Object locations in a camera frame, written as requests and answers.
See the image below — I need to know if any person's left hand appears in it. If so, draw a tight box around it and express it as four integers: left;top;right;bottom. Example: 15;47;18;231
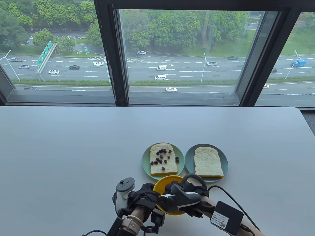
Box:
127;182;160;214

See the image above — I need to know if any person's right hand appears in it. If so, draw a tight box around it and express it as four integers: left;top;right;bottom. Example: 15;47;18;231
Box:
164;181;216;219

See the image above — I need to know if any yellow bowl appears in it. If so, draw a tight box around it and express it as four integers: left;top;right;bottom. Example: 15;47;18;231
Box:
153;176;197;216

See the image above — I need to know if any white toast slice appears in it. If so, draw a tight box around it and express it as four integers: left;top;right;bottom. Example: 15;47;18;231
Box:
194;147;224;178
150;143;178;176

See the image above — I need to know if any person's left forearm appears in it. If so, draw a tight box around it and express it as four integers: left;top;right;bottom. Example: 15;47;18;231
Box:
130;205;150;219

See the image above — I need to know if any person's right forearm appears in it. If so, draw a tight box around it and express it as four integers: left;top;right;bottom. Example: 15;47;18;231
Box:
197;195;266;236

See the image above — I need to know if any green round plate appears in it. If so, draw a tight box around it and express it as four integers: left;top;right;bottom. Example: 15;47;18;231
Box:
142;143;184;179

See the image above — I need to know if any beige wrist watch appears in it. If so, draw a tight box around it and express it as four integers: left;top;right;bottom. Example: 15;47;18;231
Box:
122;215;143;234

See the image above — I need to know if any black box with white label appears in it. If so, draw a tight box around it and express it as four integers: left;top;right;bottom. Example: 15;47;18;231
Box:
106;216;126;236
210;201;244;236

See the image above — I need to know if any blue round plate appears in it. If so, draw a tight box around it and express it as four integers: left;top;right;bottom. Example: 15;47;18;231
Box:
185;144;228;183

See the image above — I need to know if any green road sign gantry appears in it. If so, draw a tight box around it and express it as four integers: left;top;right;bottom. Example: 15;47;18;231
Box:
36;40;57;74

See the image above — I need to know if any grey motion controller with strap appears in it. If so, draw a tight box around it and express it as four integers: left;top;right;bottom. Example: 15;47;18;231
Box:
157;174;209;214
113;177;136;214

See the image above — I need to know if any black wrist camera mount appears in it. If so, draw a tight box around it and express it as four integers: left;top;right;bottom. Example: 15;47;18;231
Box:
143;208;166;234

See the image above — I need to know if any white street lamp post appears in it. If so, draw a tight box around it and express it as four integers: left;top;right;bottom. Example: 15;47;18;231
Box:
201;52;208;83
0;50;20;81
285;50;304;80

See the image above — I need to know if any dark window frame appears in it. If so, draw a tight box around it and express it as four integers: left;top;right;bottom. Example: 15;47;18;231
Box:
0;0;315;108

